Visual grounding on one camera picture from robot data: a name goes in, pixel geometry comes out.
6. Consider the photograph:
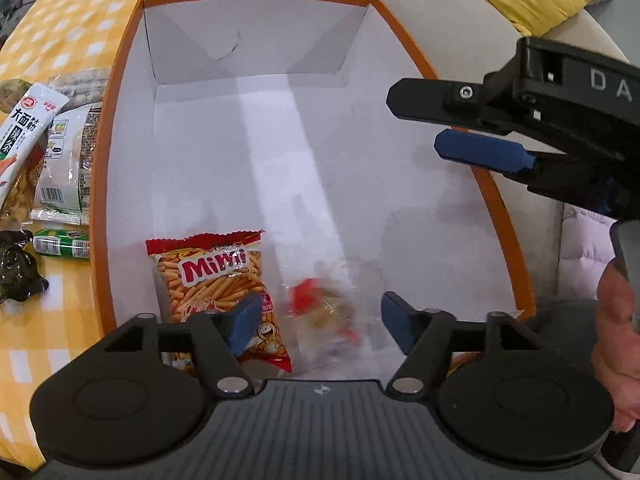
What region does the long white snack packet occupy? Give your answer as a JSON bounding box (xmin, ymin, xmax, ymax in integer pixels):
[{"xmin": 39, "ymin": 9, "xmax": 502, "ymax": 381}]
[{"xmin": 0, "ymin": 80, "xmax": 69, "ymax": 213}]

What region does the person's grey clothing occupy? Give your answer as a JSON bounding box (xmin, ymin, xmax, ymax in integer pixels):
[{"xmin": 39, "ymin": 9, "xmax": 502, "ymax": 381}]
[{"xmin": 529, "ymin": 295, "xmax": 607, "ymax": 352}]

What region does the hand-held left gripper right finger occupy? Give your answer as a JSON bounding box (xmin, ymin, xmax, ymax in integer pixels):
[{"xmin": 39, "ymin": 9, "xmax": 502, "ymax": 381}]
[{"xmin": 381, "ymin": 291, "xmax": 546, "ymax": 399}]

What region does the clear snack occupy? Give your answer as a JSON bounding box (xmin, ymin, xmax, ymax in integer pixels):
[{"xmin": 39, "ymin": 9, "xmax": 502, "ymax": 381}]
[{"xmin": 282, "ymin": 259, "xmax": 382, "ymax": 357}]

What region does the pink quilted jacket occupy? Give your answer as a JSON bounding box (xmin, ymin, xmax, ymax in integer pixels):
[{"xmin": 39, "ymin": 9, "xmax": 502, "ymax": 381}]
[{"xmin": 557, "ymin": 204, "xmax": 622, "ymax": 302}]

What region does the person's right hand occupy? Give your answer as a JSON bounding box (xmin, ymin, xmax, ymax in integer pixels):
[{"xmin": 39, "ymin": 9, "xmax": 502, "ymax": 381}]
[{"xmin": 590, "ymin": 260, "xmax": 640, "ymax": 434}]

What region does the clear packet of nuts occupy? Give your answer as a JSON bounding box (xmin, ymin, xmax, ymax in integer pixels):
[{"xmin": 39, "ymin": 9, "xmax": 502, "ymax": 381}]
[{"xmin": 47, "ymin": 67, "xmax": 114, "ymax": 111}]

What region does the green snack packet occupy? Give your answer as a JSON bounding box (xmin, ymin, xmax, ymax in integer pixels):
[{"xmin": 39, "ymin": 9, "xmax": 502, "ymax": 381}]
[{"xmin": 32, "ymin": 228, "xmax": 92, "ymax": 260}]

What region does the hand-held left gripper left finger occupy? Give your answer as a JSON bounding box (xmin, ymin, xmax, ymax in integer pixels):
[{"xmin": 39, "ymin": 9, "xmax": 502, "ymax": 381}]
[{"xmin": 102, "ymin": 292, "xmax": 262, "ymax": 398}]

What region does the yellow checked tablecloth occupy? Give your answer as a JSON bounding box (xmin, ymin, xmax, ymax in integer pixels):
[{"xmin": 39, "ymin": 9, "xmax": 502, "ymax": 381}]
[{"xmin": 0, "ymin": 0, "xmax": 297, "ymax": 472}]

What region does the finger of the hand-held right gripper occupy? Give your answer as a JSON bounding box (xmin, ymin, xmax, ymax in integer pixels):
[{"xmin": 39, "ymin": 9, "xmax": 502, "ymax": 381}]
[
  {"xmin": 386, "ymin": 77, "xmax": 487, "ymax": 129},
  {"xmin": 434, "ymin": 129, "xmax": 538, "ymax": 177}
]

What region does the dark foil snack packet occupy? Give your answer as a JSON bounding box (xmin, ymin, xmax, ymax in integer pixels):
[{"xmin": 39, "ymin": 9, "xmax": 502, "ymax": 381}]
[{"xmin": 0, "ymin": 230, "xmax": 50, "ymax": 307}]

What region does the white clear plastic snack packet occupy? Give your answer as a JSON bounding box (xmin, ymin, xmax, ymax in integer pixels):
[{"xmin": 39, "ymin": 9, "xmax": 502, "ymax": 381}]
[{"xmin": 31, "ymin": 102, "xmax": 104, "ymax": 226}]

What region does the red orange stick snack packet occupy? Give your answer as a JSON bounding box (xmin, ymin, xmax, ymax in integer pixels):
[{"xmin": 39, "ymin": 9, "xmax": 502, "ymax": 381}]
[{"xmin": 145, "ymin": 230, "xmax": 294, "ymax": 374}]

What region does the orange cardboard box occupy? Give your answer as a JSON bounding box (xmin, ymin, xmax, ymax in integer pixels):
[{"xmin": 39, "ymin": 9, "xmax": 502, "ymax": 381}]
[{"xmin": 89, "ymin": 0, "xmax": 539, "ymax": 382}]

